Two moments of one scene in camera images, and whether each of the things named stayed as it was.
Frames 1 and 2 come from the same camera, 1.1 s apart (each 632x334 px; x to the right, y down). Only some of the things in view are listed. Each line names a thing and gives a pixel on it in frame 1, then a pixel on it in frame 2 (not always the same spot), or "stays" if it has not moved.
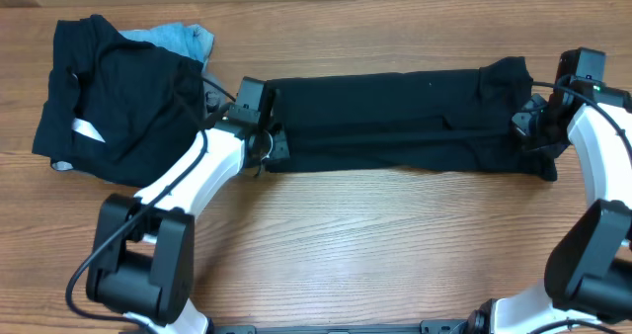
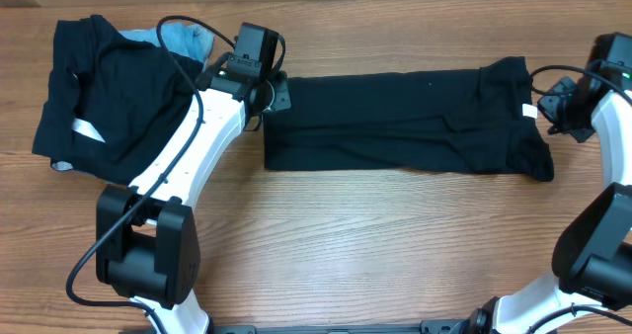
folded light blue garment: (192, 41) stays
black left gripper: (270, 139) -> (279, 97)
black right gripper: (526, 122) -> (563, 109)
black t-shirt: (460, 119) stays
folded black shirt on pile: (119, 111) stays
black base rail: (425, 327) stays
